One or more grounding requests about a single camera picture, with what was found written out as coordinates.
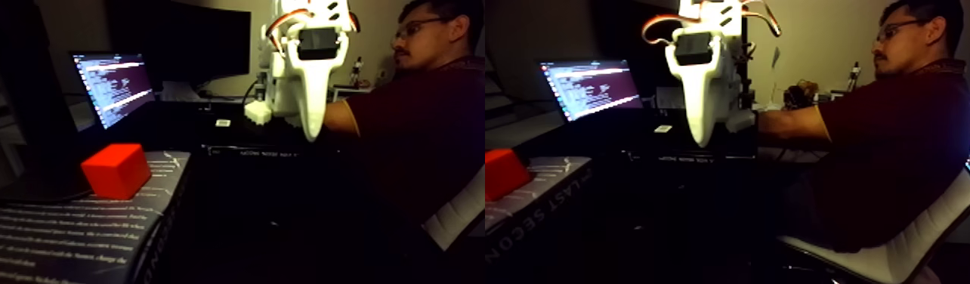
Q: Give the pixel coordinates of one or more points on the red cube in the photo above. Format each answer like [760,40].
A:
[116,170]

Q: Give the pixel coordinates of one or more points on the small dark figurine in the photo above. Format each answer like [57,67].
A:
[356,71]

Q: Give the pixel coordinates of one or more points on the small white tag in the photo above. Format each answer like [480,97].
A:
[223,123]

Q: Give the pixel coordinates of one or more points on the wide black monitor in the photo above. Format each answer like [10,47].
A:
[191,40]

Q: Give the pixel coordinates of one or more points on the person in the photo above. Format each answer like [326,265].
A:
[429,127]

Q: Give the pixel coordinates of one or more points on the laptop with lit screen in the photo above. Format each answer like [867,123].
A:
[114,89]

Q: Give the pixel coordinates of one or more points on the black box with white print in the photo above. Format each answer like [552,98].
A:
[57,238]

